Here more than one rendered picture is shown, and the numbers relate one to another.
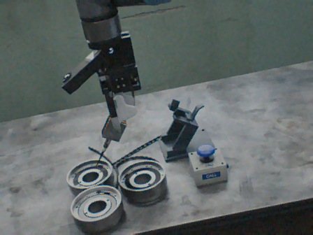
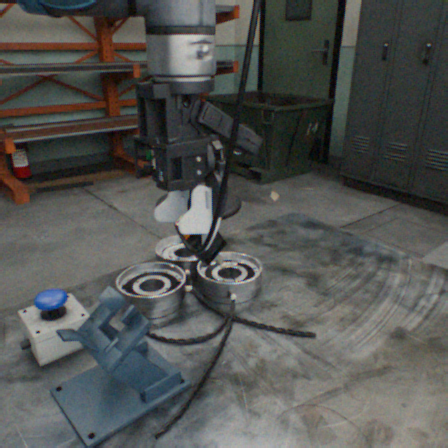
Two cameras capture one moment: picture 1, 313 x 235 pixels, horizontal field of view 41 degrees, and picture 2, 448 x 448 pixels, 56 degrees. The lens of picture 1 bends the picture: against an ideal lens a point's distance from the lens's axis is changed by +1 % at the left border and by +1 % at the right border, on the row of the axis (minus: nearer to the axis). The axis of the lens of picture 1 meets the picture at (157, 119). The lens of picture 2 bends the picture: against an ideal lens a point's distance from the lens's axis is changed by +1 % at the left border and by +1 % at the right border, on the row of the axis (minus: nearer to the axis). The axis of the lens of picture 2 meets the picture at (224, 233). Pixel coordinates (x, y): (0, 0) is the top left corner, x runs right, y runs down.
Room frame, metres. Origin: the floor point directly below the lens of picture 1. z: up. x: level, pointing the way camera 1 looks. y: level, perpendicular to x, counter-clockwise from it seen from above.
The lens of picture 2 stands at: (1.23, -0.19, 1.17)
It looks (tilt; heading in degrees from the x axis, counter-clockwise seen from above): 25 degrees down; 143
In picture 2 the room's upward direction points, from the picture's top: straight up
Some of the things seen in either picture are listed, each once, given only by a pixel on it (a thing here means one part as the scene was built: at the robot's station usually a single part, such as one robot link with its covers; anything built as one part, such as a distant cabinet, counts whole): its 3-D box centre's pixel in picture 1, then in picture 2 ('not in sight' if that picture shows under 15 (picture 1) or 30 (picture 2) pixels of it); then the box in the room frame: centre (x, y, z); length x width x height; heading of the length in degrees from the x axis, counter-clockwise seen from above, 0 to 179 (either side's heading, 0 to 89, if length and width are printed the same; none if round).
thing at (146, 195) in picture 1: (143, 182); (152, 289); (0.72, 0.06, 0.82); 0.10 x 0.10 x 0.04
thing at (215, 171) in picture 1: (209, 165); (51, 327); (0.73, -0.10, 0.82); 0.08 x 0.07 x 0.05; 92
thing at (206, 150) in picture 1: (206, 157); (53, 310); (0.73, -0.09, 0.85); 0.04 x 0.04 x 0.05
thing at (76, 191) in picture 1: (91, 180); (229, 277); (0.76, 0.17, 0.82); 0.10 x 0.10 x 0.04
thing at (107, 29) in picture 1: (102, 26); (183, 58); (0.81, 0.08, 1.15); 0.08 x 0.08 x 0.05
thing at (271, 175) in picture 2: not in sight; (264, 135); (-1.79, 2.54, 0.35); 1.04 x 0.74 x 0.70; 2
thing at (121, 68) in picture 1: (114, 64); (179, 134); (0.80, 0.07, 1.07); 0.09 x 0.08 x 0.12; 95
